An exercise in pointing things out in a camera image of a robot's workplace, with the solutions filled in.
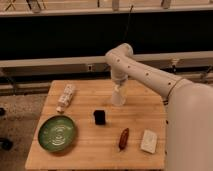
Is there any black hanging cable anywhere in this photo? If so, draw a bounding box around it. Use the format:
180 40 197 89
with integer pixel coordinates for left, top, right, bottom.
123 4 135 44

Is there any wooden table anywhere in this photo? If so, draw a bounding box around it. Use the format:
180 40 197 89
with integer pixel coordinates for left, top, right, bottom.
25 80 165 171

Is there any white rectangular sponge block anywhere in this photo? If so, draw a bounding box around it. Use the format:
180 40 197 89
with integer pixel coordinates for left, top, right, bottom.
140 130 157 154

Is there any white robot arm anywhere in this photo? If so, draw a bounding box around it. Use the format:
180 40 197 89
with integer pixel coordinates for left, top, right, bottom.
105 43 213 171

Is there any black eraser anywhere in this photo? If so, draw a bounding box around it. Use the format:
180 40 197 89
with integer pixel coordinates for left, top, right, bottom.
93 110 106 125

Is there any green ceramic plate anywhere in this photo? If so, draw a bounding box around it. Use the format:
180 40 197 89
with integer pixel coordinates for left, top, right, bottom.
38 115 77 153

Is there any brown sausage toy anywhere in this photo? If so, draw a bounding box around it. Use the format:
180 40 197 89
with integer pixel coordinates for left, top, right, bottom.
119 128 129 150

